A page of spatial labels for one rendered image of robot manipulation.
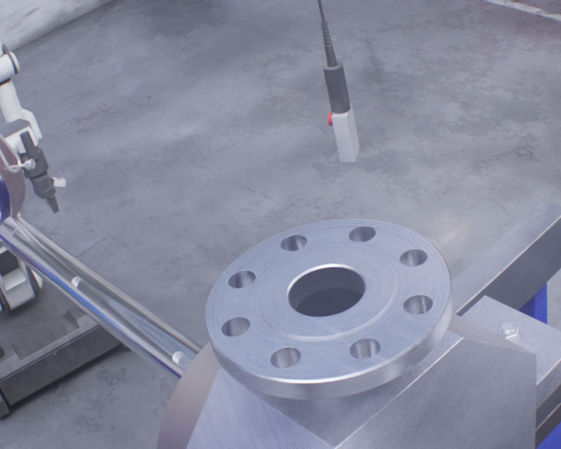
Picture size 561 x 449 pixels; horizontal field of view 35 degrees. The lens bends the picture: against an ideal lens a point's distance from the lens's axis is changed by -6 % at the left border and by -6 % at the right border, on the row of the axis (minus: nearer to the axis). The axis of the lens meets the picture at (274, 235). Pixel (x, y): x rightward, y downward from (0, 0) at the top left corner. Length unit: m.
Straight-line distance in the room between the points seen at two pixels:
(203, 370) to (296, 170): 2.81
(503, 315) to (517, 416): 0.20
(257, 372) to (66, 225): 3.19
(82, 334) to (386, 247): 2.17
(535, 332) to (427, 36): 3.74
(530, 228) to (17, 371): 1.81
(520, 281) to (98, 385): 1.69
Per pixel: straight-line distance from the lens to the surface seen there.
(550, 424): 1.36
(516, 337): 1.29
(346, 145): 2.12
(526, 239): 1.89
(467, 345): 1.02
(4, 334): 3.25
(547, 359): 1.28
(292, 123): 4.28
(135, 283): 3.52
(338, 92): 2.07
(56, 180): 3.02
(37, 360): 3.07
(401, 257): 0.98
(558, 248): 1.99
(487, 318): 1.35
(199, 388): 1.14
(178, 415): 1.15
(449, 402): 1.05
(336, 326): 0.90
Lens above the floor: 2.01
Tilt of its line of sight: 34 degrees down
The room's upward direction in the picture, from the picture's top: 14 degrees counter-clockwise
